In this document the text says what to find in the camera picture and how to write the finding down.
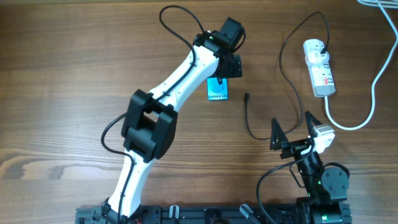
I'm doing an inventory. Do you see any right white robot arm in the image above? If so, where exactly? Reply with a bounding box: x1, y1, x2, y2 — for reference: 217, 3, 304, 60
270, 111, 352, 224

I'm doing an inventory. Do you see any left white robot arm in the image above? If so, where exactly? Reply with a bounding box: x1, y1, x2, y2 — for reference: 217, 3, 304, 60
102, 17, 246, 223

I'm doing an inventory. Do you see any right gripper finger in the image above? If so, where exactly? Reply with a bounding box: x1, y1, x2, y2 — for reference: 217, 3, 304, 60
305, 111, 322, 137
271, 118, 288, 144

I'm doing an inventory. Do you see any white cables top corner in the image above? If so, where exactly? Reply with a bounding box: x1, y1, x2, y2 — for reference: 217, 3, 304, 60
356, 0, 398, 9

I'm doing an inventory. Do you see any blue Galaxy smartphone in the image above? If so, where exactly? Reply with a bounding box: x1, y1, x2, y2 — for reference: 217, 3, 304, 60
206, 78, 229, 101

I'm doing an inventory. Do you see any white charger plug adapter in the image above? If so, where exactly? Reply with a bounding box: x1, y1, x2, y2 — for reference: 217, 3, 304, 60
305, 50, 329, 67

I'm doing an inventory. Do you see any white power strip cord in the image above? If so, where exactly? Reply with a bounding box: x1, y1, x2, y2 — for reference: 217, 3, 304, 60
324, 0, 398, 131

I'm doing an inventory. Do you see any black charger cable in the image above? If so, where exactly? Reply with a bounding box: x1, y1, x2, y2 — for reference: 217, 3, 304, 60
244, 11, 331, 141

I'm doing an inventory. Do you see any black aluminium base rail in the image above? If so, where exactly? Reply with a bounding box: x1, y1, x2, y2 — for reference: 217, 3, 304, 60
75, 203, 353, 224

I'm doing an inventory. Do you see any white power strip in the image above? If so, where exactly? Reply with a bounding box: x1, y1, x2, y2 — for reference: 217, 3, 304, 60
303, 39, 336, 98

